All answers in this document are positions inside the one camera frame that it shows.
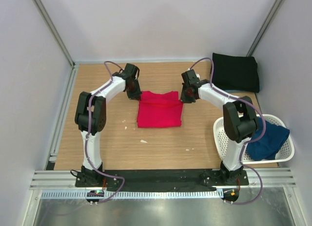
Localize red t shirt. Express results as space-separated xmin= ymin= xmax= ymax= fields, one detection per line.
xmin=136 ymin=91 xmax=183 ymax=128

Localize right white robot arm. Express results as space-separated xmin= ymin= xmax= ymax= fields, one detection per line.
xmin=180 ymin=69 xmax=259 ymax=185

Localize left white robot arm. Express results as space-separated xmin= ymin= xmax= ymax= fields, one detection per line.
xmin=75 ymin=61 xmax=142 ymax=187

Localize folded grey t shirt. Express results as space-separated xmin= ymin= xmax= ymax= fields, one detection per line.
xmin=225 ymin=90 xmax=244 ymax=94

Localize folded black t shirt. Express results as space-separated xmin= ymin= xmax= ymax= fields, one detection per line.
xmin=212 ymin=53 xmax=260 ymax=93

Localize blue t shirt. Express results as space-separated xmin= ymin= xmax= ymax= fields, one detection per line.
xmin=246 ymin=121 xmax=290 ymax=161

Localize white plastic laundry basket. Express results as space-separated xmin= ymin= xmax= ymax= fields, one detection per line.
xmin=213 ymin=114 xmax=294 ymax=165

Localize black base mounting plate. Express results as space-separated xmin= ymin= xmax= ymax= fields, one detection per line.
xmin=74 ymin=169 xmax=249 ymax=191

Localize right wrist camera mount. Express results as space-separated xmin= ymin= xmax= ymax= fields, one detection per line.
xmin=187 ymin=68 xmax=201 ymax=79

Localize right aluminium corner post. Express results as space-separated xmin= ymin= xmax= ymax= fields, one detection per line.
xmin=246 ymin=0 xmax=285 ymax=57

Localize aluminium corner post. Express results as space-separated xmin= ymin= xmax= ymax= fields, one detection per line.
xmin=246 ymin=0 xmax=285 ymax=57
xmin=32 ymin=0 xmax=75 ymax=68

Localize left aluminium corner post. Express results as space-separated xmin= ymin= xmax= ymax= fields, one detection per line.
xmin=32 ymin=0 xmax=75 ymax=68

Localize white slotted cable duct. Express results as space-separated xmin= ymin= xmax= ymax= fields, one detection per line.
xmin=41 ymin=189 xmax=223 ymax=200

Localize aluminium front rail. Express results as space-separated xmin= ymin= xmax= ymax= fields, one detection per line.
xmin=30 ymin=168 xmax=296 ymax=189

